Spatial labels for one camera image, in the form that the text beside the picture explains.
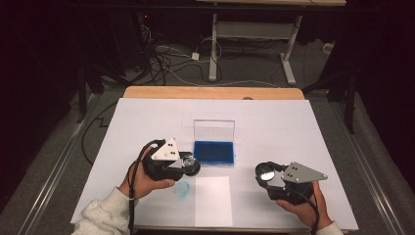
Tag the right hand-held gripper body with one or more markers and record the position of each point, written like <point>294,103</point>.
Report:
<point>298,174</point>

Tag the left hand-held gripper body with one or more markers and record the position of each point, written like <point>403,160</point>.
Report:
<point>166,151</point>

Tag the blue ink pad box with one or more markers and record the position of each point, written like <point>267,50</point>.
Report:
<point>213,152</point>

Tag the person's right hand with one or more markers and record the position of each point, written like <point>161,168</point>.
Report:
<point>305,212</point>

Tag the person's left hand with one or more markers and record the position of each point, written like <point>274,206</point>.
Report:
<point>143,186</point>

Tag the large white table cover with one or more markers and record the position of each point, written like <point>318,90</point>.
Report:
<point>261,130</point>

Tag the white paper sheet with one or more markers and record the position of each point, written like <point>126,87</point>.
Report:
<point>213,202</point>

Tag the black metal stand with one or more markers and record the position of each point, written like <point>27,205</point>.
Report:
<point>350,104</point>
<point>81,98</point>

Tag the white power adapter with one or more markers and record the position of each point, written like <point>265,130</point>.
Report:
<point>195,56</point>

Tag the light desk top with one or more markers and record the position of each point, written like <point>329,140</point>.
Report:
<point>270,2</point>

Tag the metal floor rail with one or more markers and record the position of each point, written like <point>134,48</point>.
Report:
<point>52,176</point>
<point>375,189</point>

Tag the white metal desk frame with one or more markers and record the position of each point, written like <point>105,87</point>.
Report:
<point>254,30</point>

